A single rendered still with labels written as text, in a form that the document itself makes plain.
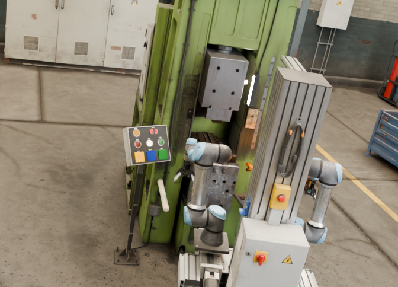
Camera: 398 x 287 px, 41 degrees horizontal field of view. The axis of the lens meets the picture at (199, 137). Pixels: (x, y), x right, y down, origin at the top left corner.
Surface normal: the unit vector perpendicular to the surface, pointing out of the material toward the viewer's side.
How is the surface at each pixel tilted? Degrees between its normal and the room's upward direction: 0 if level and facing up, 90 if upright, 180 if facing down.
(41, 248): 0
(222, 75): 90
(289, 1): 90
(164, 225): 90
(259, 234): 0
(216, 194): 90
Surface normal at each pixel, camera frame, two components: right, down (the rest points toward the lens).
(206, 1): 0.17, 0.39
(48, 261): 0.18, -0.91
